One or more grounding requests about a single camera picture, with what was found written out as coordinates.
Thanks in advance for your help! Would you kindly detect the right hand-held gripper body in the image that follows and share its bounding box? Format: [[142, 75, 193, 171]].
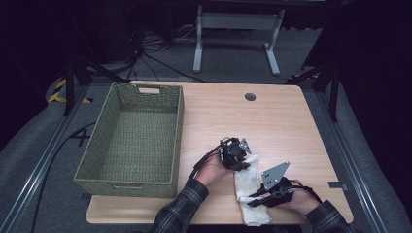
[[260, 160, 295, 208]]

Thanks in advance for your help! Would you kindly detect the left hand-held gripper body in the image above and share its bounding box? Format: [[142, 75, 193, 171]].
[[219, 136, 253, 170]]

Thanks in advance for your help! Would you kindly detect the white cloth with brown print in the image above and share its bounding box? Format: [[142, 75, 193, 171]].
[[233, 153, 273, 227]]

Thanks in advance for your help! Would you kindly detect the green woven basket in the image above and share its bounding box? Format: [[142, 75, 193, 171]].
[[73, 82, 186, 199]]

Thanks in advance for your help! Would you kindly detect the person's right hand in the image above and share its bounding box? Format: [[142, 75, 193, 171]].
[[284, 188, 322, 216]]

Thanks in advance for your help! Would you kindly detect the person's left hand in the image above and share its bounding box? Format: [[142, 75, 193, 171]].
[[194, 152, 233, 188]]

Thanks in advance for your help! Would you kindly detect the grey tape piece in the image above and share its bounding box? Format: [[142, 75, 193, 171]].
[[327, 181, 350, 191]]

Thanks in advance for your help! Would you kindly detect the black tripod stand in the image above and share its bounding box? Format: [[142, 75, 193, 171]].
[[62, 52, 131, 117], [285, 60, 342, 123]]

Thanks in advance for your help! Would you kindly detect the black cross tape mark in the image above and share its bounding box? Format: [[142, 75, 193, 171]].
[[69, 128, 92, 148]]

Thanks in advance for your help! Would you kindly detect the yellow and black hazard tape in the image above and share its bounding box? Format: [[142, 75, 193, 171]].
[[48, 78, 93, 105]]

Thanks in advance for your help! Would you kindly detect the aluminium floor rail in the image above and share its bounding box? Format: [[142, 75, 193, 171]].
[[0, 84, 91, 233], [315, 90, 391, 233]]

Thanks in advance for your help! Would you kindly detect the grey metal table frame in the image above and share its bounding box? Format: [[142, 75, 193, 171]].
[[192, 4, 287, 78]]

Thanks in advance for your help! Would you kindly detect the bundle of black floor cables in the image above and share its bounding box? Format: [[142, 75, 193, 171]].
[[122, 4, 206, 83]]

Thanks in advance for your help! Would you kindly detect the long black floor cable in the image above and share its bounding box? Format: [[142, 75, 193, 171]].
[[28, 120, 97, 233]]

